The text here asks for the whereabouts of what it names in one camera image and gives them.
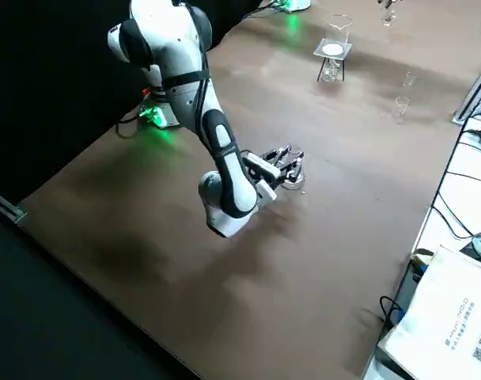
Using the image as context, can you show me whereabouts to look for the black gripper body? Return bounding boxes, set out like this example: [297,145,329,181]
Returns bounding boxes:
[263,148,291,190]

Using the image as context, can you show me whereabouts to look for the glass conical flask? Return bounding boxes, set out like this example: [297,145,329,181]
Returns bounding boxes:
[279,146,308,192]

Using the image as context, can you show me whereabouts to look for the glass graduated cylinder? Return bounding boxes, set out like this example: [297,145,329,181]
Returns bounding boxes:
[381,0,399,28]

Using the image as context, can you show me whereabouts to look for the glass alcohol lamp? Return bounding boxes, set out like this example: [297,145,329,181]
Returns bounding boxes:
[321,62,342,83]

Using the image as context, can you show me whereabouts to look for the large glass beaker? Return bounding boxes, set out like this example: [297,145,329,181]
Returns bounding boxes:
[328,14,353,45]

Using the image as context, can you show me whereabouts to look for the white printed tote bag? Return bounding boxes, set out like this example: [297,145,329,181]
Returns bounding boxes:
[377,244,481,380]

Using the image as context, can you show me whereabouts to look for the black tripod with wire gauze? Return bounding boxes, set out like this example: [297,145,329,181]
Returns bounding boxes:
[312,37,354,83]

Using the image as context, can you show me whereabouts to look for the black arm base cable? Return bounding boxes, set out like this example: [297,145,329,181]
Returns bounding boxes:
[115,109,149,139]
[242,0,283,19]

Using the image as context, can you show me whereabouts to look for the black cable with blue plug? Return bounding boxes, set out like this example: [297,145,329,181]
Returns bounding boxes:
[378,294,406,332]

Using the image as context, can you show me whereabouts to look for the aluminium frame post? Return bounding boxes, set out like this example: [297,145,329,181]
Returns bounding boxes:
[450,51,481,127]

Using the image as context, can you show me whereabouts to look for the aluminium frame bar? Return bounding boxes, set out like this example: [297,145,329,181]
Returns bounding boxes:
[0,186,28,226]

